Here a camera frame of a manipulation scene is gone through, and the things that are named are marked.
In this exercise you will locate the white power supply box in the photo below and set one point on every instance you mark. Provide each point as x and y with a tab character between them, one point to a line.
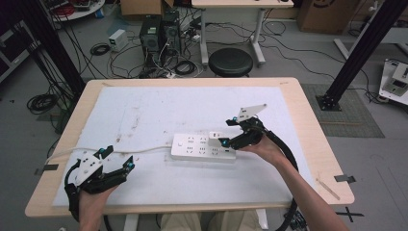
118	39

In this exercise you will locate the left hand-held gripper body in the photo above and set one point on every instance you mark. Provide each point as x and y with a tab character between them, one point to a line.
89	170

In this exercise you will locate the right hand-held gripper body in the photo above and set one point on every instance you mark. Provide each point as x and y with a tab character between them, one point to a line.
251	130

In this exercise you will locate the black tape strip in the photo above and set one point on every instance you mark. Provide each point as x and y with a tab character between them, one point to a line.
344	178
46	168

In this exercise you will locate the white charger plug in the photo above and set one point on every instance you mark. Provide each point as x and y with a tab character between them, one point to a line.
214	138

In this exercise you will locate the black computer tower green sticker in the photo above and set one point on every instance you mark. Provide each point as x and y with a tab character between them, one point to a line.
150	35

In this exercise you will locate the wooden desk with white legs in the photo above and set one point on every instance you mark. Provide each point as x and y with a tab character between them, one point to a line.
240	3

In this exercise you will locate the person's right hand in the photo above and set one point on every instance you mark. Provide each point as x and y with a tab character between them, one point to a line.
267	150

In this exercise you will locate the person's legs in beige trousers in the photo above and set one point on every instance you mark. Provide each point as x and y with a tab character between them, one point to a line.
179	221

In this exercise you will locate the white device on floor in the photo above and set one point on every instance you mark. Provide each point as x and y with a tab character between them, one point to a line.
396	80

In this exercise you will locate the round white table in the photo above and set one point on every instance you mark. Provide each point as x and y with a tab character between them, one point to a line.
80	11

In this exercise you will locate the open cardboard box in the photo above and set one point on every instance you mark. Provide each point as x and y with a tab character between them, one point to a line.
144	6

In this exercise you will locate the grey floor mat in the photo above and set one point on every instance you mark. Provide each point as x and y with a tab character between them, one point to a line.
352	118

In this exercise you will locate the person's left hand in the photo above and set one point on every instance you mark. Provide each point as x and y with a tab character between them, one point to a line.
93	202

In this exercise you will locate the wooden table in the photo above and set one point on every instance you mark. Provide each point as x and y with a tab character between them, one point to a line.
308	106

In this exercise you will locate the closed cardboard box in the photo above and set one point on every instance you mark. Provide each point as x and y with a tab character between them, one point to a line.
327	14

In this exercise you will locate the grey metal rack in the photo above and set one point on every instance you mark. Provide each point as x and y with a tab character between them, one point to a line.
14	48

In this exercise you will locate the white foam mat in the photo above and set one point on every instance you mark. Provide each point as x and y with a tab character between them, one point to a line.
179	109

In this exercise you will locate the black round stool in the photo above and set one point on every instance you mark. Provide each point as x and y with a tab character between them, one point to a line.
231	61

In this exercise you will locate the black aluminium post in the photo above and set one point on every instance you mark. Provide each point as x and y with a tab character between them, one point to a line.
54	45
359	51

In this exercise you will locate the white power strip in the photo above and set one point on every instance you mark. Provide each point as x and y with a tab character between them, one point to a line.
195	150

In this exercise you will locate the black tape cross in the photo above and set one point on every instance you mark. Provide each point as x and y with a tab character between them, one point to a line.
349	214

